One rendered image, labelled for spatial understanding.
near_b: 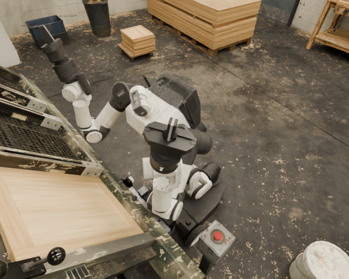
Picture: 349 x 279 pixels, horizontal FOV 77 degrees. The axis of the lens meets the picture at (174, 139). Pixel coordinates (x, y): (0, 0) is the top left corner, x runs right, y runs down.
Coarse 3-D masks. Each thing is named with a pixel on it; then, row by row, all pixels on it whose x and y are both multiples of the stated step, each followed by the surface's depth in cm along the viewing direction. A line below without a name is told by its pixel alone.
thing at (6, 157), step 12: (0, 156) 80; (12, 156) 83; (24, 156) 88; (36, 156) 94; (48, 156) 99; (24, 168) 89; (36, 168) 93; (48, 168) 98; (60, 168) 102; (72, 168) 107; (84, 168) 113; (96, 168) 120
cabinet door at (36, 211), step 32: (0, 192) 71; (32, 192) 81; (64, 192) 93; (96, 192) 110; (0, 224) 62; (32, 224) 69; (64, 224) 77; (96, 224) 88; (128, 224) 102; (32, 256) 59
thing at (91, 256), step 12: (120, 240) 84; (132, 240) 89; (144, 240) 94; (72, 252) 66; (84, 252) 68; (96, 252) 72; (108, 252) 75; (120, 252) 80; (48, 264) 58; (60, 264) 60; (72, 264) 62; (84, 264) 66; (96, 264) 72; (48, 276) 56
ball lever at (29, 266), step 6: (54, 252) 48; (60, 252) 48; (48, 258) 48; (54, 258) 47; (60, 258) 48; (24, 264) 52; (30, 264) 52; (36, 264) 51; (54, 264) 48; (24, 270) 51; (30, 270) 52
